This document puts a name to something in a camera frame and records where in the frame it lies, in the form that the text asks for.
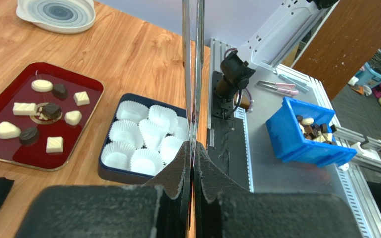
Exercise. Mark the white bar chocolate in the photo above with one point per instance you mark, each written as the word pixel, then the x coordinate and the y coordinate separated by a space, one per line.
pixel 25 109

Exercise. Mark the dark round chocolate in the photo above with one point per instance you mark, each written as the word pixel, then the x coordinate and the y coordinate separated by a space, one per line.
pixel 29 136

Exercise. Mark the white oval chocolate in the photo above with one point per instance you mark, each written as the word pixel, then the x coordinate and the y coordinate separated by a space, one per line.
pixel 41 85

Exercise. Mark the white square chocolate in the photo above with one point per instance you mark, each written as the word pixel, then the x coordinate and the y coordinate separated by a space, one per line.
pixel 81 98
pixel 55 145

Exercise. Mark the blue plastic bin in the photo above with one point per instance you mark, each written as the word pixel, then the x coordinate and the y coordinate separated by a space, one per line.
pixel 300 131

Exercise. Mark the metal serving tongs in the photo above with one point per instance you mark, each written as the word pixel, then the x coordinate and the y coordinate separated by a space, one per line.
pixel 193 62

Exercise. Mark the white round plate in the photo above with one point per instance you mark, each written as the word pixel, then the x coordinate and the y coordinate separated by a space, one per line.
pixel 59 16

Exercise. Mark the red lacquer tray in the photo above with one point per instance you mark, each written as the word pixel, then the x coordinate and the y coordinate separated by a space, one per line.
pixel 35 155

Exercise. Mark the dark square chocolate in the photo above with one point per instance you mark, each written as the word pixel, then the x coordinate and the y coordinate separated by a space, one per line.
pixel 51 111

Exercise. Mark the pink handled tongs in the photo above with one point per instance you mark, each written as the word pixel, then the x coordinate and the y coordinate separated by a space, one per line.
pixel 284 88

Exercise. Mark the white rounded chocolate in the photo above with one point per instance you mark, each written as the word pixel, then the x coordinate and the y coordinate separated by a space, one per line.
pixel 73 117

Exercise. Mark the navy box with paper cups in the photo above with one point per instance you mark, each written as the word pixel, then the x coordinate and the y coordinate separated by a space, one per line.
pixel 143 138

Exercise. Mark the dark leaf chocolate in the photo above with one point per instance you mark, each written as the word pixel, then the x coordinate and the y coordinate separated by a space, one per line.
pixel 60 91

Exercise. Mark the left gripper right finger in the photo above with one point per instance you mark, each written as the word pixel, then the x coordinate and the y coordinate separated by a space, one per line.
pixel 225 209

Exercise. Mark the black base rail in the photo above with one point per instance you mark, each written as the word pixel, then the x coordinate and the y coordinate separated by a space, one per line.
pixel 227 141

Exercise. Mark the white teardrop chocolate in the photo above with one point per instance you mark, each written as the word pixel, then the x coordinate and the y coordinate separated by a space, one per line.
pixel 8 130

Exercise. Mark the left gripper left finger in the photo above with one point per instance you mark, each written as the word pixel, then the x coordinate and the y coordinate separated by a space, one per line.
pixel 156 209

